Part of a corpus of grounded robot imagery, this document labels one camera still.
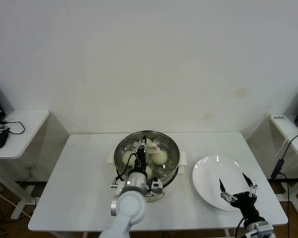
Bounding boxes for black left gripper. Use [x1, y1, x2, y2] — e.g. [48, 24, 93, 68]
[135, 135, 149, 174]

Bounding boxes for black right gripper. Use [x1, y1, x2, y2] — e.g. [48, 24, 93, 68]
[219, 173, 260, 219]

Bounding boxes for glass lid with cream handle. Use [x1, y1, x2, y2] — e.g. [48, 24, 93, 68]
[114, 130, 180, 189]

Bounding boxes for perforated steel steamer basket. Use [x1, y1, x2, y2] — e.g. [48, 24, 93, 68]
[113, 130, 180, 189]

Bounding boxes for white round plate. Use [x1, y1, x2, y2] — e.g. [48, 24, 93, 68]
[191, 155, 254, 211]

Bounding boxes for cream electric cooker base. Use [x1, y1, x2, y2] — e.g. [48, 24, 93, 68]
[106, 150, 188, 203]

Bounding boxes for black flat floor bar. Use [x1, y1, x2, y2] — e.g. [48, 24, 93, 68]
[267, 177, 298, 184]
[14, 180, 48, 186]

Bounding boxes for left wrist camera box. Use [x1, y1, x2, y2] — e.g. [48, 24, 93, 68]
[149, 178, 164, 196]

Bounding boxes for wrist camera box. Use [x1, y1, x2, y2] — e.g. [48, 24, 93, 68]
[254, 220, 275, 238]
[149, 178, 164, 196]

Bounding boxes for black cable with adapter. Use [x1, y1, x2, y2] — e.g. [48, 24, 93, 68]
[270, 132, 298, 224]

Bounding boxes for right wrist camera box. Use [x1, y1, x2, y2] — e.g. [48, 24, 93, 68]
[254, 220, 275, 238]

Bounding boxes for thin black looped cable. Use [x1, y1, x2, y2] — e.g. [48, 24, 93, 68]
[1, 120, 25, 136]

